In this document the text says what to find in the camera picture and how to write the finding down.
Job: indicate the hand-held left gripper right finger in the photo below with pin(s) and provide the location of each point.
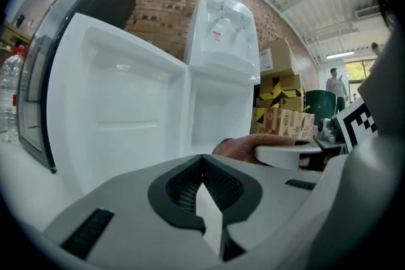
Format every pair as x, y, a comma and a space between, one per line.
275, 193

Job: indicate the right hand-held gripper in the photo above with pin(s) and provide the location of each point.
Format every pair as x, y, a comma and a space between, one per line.
357, 123

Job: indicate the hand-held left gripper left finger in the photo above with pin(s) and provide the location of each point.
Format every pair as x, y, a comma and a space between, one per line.
126, 215

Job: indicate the brown plush toy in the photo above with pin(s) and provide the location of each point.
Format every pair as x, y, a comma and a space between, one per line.
240, 145

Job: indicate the clear plastic water bottle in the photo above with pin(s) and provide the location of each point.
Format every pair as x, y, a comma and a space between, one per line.
9, 88

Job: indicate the red printed cardboard box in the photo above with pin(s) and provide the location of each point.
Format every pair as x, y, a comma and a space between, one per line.
284, 123

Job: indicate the yellow black taped cardboard box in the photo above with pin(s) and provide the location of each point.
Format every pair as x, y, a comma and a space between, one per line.
278, 91

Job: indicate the brown cardboard box white label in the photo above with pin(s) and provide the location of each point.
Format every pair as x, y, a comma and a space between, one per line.
278, 55

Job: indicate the white drip tray grille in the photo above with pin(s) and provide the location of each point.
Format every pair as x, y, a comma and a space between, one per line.
231, 60

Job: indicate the window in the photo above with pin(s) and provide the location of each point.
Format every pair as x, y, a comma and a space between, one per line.
359, 76

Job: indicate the ceiling tube light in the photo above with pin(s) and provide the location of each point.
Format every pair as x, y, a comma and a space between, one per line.
340, 55

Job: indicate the ceiling air vent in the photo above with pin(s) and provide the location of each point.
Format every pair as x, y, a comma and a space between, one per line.
367, 12

